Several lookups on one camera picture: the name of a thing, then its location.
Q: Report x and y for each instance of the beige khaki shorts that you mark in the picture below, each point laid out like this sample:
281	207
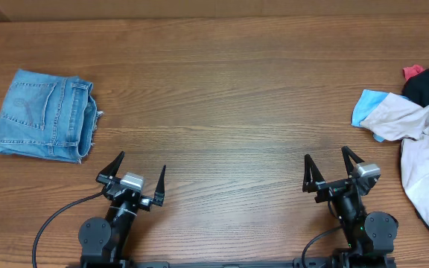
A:
412	130

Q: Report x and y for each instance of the light blue cloth garment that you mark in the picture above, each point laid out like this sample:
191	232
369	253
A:
367	106

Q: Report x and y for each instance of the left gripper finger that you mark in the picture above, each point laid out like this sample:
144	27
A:
159	193
112	168

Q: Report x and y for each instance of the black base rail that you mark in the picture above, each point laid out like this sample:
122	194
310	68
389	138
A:
295	263

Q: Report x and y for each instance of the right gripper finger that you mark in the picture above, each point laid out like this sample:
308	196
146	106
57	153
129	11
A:
312	175
350	159

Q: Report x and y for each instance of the folded blue denim shorts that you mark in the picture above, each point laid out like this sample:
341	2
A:
48	117

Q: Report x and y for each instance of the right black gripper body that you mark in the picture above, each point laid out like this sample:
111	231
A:
332	189

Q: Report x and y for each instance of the red cloth garment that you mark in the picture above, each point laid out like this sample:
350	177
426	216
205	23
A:
412	71

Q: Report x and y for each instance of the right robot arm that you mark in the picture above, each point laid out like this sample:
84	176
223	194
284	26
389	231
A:
370	236

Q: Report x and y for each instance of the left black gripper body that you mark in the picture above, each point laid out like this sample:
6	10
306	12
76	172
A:
144	203

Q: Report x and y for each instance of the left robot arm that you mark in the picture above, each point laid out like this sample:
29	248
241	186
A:
103	238

